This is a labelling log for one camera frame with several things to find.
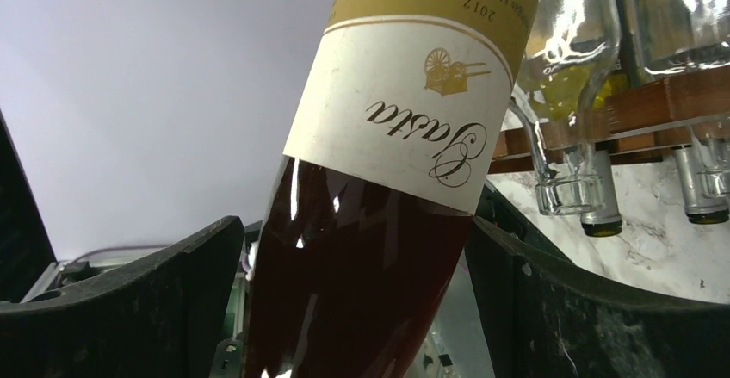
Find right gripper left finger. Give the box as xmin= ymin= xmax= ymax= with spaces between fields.
xmin=1 ymin=216 xmax=244 ymax=377

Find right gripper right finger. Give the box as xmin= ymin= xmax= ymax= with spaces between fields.
xmin=465 ymin=217 xmax=729 ymax=377

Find green wine bottle brown label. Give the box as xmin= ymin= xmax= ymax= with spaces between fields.
xmin=580 ymin=70 xmax=629 ymax=238

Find brown wooden wine rack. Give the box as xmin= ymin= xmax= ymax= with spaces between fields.
xmin=487 ymin=0 xmax=730 ymax=176

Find red wine bottle gold cap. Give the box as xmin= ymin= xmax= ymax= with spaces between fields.
xmin=242 ymin=0 xmax=538 ymax=377

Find clear glass bottle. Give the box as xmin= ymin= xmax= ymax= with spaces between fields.
xmin=510 ymin=0 xmax=621 ymax=215
xmin=622 ymin=0 xmax=729 ymax=198

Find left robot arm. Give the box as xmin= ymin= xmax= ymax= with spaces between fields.
xmin=1 ymin=121 xmax=57 ymax=303

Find lower green wine bottle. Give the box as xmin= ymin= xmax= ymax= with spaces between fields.
xmin=672 ymin=146 xmax=729 ymax=225

